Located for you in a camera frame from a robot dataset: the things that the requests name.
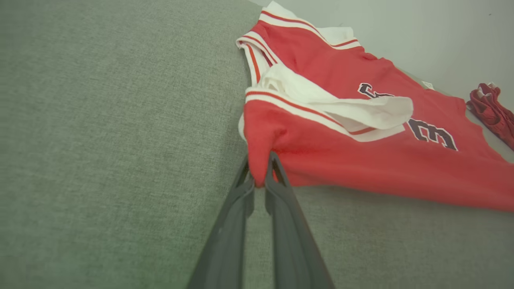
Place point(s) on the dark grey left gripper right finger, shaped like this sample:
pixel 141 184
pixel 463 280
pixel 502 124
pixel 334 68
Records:
pixel 293 249

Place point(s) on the red jersey with black lettering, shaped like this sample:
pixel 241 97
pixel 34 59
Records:
pixel 361 160

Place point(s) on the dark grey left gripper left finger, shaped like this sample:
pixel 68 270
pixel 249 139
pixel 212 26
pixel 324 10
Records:
pixel 229 249

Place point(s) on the plain red shorts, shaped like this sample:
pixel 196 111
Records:
pixel 492 112

